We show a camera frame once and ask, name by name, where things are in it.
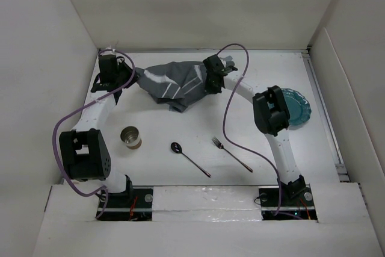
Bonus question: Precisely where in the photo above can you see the grey striped cloth placemat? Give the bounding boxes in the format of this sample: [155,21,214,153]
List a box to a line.
[134,55,234,114]

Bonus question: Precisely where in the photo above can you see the steel cup with white sleeve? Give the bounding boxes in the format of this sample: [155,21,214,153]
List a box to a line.
[120,126,142,150]

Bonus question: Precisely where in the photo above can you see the dark metal fork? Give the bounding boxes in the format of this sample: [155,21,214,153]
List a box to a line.
[212,137,253,173]

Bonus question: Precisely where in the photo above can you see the teal ceramic plate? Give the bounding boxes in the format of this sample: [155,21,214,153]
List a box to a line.
[282,88,312,126]

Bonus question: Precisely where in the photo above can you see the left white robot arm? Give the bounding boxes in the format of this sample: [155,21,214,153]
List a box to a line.
[59,49,138,207]

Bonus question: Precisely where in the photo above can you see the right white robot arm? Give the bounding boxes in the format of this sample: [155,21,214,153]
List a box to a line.
[203,55,306,208]

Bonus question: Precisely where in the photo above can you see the dark metal spoon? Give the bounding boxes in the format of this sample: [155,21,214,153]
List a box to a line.
[170,142,211,178]

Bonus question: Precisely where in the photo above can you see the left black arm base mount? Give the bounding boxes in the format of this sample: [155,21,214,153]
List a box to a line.
[96,187,153,221]

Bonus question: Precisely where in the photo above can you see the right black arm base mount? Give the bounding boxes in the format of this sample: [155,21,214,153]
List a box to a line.
[254,185,318,221]

